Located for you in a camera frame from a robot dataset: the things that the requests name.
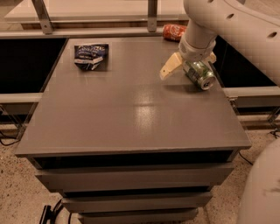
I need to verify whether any black floor cable left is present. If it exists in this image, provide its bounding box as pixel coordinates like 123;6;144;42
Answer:
0;129;21;147

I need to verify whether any black floor cable right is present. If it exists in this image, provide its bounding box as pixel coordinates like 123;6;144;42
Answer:
238;150;254;166

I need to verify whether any blue crumpled chip bag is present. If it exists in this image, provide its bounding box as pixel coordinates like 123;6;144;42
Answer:
73;43;109;71

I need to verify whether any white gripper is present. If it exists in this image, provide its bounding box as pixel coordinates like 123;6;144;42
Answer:
159;36;216;81

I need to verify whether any metal railing frame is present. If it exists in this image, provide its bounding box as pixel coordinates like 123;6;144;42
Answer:
0;0;191;40

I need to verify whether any grey drawer cabinet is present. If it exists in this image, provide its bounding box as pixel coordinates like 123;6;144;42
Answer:
16;37;250;224

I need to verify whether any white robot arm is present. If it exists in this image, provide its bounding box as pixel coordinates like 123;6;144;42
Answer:
160;0;280;224

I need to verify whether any black floor cable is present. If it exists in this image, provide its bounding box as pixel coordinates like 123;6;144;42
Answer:
0;129;21;147
238;150;254;166

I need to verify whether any green soda can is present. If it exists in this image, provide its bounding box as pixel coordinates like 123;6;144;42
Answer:
183;61;216;91

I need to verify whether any red soda can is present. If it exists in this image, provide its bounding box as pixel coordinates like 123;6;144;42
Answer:
163;24;186;42

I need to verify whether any black device on floor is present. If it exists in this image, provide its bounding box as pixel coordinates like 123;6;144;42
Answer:
39;199;64;224

